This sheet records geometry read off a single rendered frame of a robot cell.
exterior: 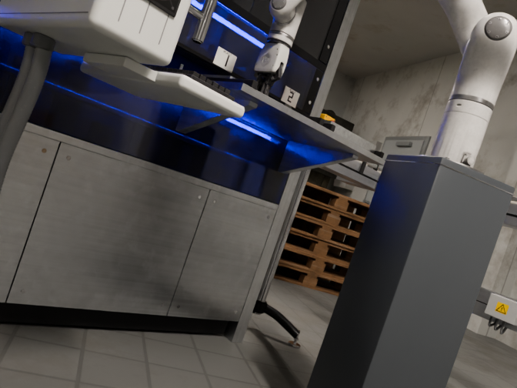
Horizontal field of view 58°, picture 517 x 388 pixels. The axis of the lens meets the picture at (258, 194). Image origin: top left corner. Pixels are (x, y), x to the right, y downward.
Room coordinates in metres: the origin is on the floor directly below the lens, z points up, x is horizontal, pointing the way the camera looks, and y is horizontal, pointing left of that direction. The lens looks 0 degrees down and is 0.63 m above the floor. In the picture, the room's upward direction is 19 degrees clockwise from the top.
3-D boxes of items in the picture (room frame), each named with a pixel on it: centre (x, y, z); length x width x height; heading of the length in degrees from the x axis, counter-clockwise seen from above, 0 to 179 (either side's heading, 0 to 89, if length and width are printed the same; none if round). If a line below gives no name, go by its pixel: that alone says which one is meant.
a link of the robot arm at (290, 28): (1.51, 0.10, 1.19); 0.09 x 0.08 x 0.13; 162
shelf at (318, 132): (1.61, 0.03, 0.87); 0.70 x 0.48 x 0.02; 132
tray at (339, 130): (1.69, -0.13, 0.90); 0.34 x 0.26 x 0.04; 41
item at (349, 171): (2.33, -0.28, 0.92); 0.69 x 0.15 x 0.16; 132
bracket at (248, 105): (1.44, 0.21, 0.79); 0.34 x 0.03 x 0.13; 42
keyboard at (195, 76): (1.17, 0.32, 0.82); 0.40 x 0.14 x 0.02; 49
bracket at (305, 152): (1.77, -0.17, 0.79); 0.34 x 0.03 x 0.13; 42
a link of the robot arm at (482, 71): (1.28, -0.47, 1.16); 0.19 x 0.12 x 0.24; 161
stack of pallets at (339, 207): (4.27, -0.53, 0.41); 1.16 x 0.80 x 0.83; 110
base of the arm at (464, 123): (1.31, -0.48, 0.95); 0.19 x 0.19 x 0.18
